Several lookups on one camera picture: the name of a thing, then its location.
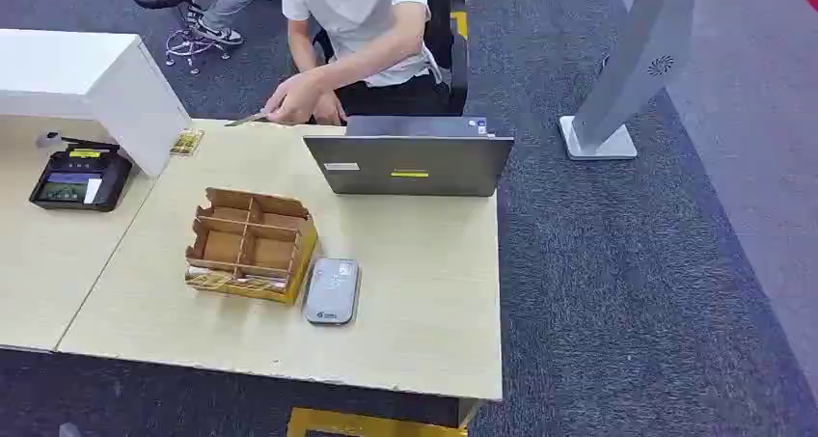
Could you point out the person's left hand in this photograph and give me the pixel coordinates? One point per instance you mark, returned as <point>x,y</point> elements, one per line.
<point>297,98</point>

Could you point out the person's right hand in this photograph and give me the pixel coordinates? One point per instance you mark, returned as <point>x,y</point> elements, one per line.
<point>329,109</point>

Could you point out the thin card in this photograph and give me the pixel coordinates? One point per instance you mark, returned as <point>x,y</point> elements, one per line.
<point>246,120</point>

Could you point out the white sticker on laptop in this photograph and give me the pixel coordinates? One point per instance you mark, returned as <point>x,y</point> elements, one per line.
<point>340,166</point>

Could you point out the grey laptop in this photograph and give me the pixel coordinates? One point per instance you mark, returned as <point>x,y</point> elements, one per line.
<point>409,162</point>

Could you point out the person in white shirt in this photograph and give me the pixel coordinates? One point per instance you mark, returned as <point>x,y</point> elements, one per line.
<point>358,12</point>

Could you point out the yellow sticker on laptop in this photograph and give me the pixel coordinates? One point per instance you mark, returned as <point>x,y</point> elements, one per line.
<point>409,174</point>

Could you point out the chrome chair base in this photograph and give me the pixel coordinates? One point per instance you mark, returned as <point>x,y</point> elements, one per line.
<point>192,47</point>

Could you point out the small stack of cards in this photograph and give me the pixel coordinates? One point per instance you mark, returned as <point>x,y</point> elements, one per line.
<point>186,142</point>

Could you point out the wooden box with dividers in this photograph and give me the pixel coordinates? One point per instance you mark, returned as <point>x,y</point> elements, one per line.
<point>252,245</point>

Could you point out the white desk shelf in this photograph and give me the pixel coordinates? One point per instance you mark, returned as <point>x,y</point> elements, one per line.
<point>121,95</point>

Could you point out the grey card reader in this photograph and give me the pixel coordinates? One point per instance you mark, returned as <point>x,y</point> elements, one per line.
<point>332,291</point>

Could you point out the black payment terminal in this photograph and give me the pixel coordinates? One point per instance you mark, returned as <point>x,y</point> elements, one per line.
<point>82,177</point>

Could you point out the grey floor stand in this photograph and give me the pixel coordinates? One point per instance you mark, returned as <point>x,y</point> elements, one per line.
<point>629,63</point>

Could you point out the yellow floor frame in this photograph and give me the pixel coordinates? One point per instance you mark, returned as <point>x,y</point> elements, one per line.
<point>370,424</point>

